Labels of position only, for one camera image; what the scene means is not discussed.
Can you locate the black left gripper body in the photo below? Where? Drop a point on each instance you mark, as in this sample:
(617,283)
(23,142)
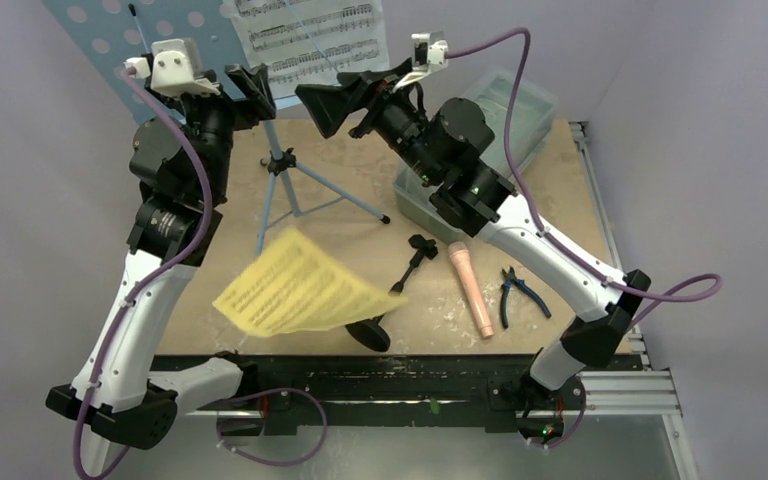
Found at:
(214,119)

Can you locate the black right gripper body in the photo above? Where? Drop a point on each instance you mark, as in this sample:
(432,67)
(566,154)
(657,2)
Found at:
(365,105)

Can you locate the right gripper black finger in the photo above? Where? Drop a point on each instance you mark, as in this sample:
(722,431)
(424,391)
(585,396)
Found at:
(370,79)
(330,106)

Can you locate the white sheet music page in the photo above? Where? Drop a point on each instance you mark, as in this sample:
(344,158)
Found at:
(308,41)

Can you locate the light blue music stand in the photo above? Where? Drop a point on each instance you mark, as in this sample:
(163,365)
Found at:
(109,32)

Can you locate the yellow sheet music page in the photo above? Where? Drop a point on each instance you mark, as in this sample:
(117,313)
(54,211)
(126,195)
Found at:
(295,286)

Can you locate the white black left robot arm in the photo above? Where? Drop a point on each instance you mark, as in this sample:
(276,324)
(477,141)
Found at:
(181,158)

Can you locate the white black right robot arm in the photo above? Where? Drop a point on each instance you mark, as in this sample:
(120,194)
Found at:
(484,204)

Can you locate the black microphone desk stand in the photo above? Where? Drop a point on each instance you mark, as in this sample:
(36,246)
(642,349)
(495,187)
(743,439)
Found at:
(368,332)

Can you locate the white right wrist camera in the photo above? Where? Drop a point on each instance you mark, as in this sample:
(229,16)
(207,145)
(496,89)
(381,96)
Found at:
(430,56)

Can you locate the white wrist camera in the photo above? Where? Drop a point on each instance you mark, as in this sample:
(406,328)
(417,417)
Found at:
(430,56)
(174,70)

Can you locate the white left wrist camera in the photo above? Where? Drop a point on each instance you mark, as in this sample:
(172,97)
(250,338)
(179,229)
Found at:
(174,70)

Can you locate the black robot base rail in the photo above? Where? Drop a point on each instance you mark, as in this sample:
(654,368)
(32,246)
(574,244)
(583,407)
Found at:
(485,391)

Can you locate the aluminium frame rail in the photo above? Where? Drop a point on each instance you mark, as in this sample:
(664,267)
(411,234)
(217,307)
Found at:
(630,387)

